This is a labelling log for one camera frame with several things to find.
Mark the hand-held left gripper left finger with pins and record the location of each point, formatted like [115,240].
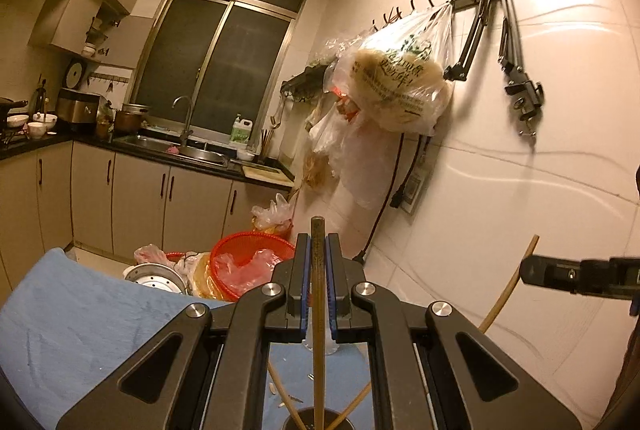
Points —
[300,282]

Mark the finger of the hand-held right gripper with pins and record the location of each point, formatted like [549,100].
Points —
[550,274]

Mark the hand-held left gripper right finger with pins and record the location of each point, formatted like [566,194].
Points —
[333,285]

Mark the brown wooden chopstick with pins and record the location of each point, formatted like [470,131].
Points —
[318,260]
[505,294]

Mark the bunch of wooden chopsticks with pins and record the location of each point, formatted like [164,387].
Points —
[285,397]

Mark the black perforated chopstick holder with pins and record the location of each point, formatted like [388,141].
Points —
[306,422]

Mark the plastic bag with yellow contents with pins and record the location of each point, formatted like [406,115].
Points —
[272,215]

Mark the red plastic basket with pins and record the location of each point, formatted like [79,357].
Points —
[235,249]

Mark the wooden cutting board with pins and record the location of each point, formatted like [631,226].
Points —
[267,174]

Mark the hanging clear plastic bags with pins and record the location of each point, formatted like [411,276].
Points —
[350,160]

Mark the countertop chopstick container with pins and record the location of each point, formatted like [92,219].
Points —
[266,145]

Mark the metal steamer tray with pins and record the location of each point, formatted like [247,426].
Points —
[155,277]

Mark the crumpled pink plastic bag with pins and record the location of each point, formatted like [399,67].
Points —
[152,255]

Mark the green detergent bottle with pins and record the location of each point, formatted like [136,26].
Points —
[241,131]

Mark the steel sink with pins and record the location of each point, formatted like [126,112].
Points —
[195,151]

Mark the lower kitchen cabinets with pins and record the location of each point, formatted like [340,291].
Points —
[130,200]

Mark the metal faucet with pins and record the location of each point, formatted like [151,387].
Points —
[186,120]

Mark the plastic bag of flatbread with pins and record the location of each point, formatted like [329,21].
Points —
[395,85]

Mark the blue table cloth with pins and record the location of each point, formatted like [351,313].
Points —
[75,335]

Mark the brown cooking pot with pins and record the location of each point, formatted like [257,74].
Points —
[129,120]

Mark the kitchen window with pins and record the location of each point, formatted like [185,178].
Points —
[215,55]

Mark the silver rice cooker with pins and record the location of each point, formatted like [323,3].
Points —
[75,110]

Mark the white bowl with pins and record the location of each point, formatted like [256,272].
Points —
[37,129]

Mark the black wok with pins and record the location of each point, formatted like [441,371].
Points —
[11,106]

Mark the wall power socket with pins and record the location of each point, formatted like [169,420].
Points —
[414,190]

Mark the black wall shelf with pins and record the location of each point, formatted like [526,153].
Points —
[305,85]

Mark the round wall scale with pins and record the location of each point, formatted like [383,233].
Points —
[77,73]

